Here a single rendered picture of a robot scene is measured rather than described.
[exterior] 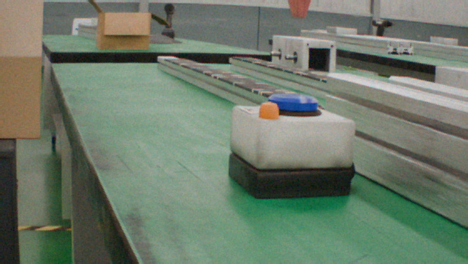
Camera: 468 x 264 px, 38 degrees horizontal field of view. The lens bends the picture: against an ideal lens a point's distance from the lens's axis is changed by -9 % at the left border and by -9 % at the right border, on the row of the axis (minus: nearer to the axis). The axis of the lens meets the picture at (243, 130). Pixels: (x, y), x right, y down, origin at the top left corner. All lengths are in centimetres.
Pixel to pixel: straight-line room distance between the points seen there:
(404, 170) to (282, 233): 15
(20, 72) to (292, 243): 42
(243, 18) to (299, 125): 1160
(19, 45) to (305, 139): 36
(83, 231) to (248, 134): 146
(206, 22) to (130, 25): 919
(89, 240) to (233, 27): 1025
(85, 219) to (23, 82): 124
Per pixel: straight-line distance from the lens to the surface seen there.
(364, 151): 64
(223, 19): 1204
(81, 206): 197
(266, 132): 54
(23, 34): 79
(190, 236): 45
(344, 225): 49
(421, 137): 55
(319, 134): 55
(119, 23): 280
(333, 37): 456
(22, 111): 77
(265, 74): 161
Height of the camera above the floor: 91
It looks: 9 degrees down
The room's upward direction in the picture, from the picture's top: 3 degrees clockwise
